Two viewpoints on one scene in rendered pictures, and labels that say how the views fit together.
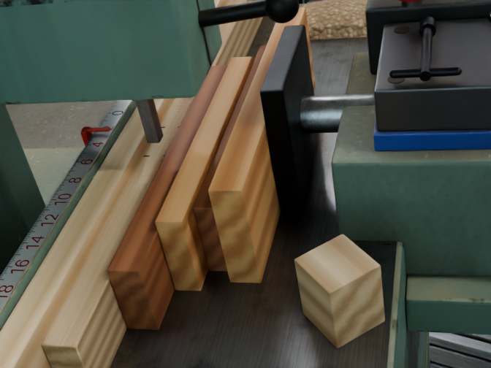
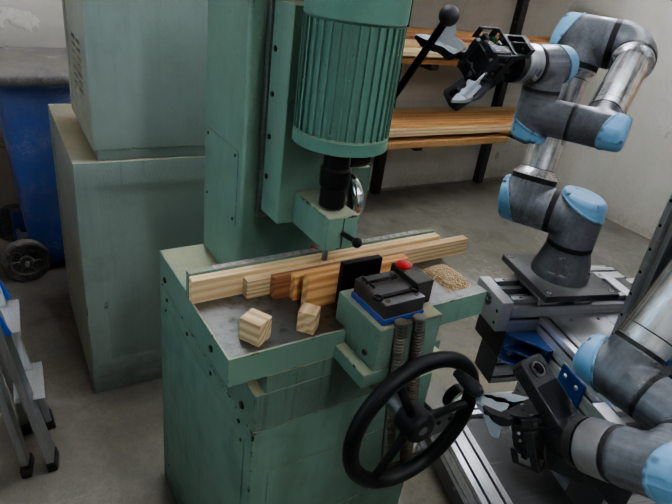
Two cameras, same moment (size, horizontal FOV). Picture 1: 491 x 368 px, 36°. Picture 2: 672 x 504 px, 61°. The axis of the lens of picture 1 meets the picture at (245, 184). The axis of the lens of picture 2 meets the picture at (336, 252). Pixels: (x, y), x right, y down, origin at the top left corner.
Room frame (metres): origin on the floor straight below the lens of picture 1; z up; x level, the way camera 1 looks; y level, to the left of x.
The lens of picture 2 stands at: (-0.37, -0.56, 1.51)
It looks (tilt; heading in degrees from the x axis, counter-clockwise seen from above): 28 degrees down; 36
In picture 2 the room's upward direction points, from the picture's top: 8 degrees clockwise
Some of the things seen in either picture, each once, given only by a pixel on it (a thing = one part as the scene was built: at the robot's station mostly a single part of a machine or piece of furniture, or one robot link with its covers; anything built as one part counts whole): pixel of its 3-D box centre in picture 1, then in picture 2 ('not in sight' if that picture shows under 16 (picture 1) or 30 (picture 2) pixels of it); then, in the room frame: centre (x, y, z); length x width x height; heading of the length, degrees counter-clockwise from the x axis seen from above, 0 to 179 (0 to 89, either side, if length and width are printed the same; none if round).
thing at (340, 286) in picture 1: (340, 290); (308, 318); (0.30, -0.04, 0.92); 0.03 x 0.03 x 0.04; 23
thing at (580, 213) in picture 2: not in sight; (576, 216); (1.10, -0.24, 0.98); 0.13 x 0.12 x 0.14; 98
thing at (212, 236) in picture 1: (248, 144); not in sight; (0.45, -0.01, 0.93); 0.21 x 0.02 x 0.05; 161
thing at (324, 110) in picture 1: (336, 113); (367, 286); (0.43, -0.07, 0.95); 0.09 x 0.07 x 0.09; 161
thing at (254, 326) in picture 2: not in sight; (255, 327); (0.21, 0.00, 0.92); 0.04 x 0.04 x 0.04; 12
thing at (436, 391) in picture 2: not in sight; (429, 403); (0.65, -0.17, 0.58); 0.12 x 0.08 x 0.08; 71
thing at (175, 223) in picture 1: (218, 160); (335, 277); (0.44, 0.02, 0.93); 0.20 x 0.02 x 0.06; 161
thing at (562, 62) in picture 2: not in sight; (548, 65); (0.82, -0.16, 1.36); 0.11 x 0.08 x 0.09; 161
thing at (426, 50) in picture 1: (426, 47); (381, 279); (0.39, -0.12, 1.01); 0.07 x 0.04 x 0.01; 161
